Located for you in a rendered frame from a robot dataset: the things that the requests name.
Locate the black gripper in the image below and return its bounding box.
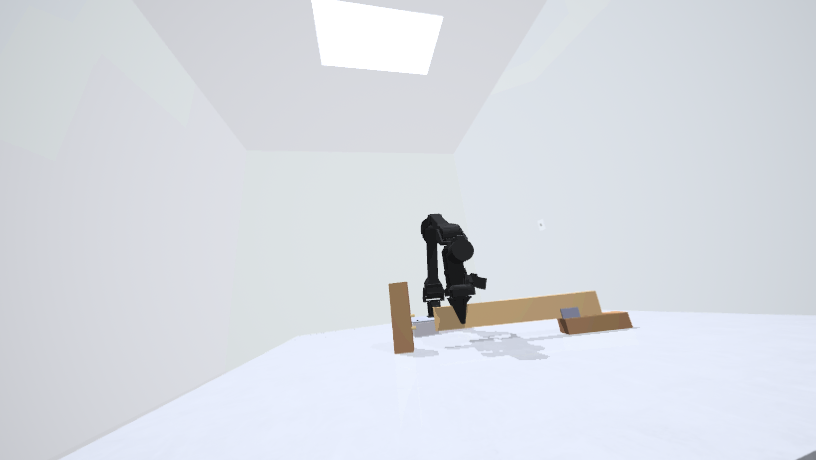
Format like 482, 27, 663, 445
444, 265, 476, 324

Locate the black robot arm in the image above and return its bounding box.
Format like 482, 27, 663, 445
421, 214, 487, 318

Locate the long wooden rail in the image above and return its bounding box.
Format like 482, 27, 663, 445
433, 291, 602, 331

